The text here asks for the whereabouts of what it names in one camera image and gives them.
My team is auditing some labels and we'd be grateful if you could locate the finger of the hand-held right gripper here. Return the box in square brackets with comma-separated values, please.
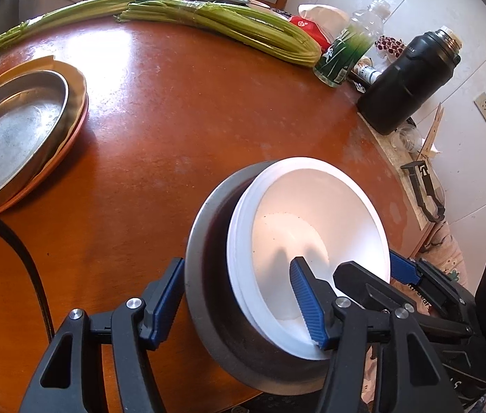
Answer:
[389, 251, 476, 328]
[333, 261, 474, 338]

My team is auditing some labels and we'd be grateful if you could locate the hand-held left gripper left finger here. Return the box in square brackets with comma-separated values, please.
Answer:
[19, 257, 184, 413]

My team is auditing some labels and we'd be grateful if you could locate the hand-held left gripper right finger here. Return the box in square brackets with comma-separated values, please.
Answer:
[289, 257, 450, 413]

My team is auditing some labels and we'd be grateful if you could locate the stainless steel bowl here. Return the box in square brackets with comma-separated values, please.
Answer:
[184, 161, 334, 394]

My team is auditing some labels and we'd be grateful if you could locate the pink animal-shaped plate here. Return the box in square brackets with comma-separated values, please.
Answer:
[0, 95, 90, 216]

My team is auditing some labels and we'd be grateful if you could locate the round steel plate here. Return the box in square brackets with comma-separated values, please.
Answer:
[0, 70, 71, 204]

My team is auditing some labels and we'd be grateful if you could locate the yellow shell-shaped plate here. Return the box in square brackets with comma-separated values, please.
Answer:
[0, 56, 89, 181]

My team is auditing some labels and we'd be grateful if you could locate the black phone stand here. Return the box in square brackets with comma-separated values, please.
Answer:
[400, 160, 447, 223]

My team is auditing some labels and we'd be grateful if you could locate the clear glass jar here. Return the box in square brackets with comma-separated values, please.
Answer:
[395, 123, 422, 152]

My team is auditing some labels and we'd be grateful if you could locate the wooden clip stand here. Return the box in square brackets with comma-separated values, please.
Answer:
[415, 102, 446, 162]

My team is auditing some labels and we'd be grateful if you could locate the black thermos flask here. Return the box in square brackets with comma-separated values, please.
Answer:
[357, 27, 463, 136]

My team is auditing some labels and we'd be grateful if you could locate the small white bottle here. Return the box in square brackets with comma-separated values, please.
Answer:
[350, 62, 383, 84]

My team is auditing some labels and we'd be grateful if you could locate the clear bottle with green label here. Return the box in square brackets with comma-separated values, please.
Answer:
[313, 0, 392, 89]

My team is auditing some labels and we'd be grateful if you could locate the red and white flower bunch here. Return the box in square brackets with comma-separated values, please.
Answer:
[374, 34, 407, 57]

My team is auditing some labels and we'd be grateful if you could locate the red tissue pack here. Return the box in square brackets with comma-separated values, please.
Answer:
[288, 3, 352, 51]

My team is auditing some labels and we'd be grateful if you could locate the wrapped celery bundle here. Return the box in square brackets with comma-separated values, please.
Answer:
[116, 0, 322, 68]

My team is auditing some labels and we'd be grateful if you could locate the long celery bundle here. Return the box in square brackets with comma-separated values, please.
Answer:
[0, 0, 157, 54]

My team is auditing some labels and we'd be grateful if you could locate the black cable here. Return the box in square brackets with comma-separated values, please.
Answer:
[0, 199, 54, 345]

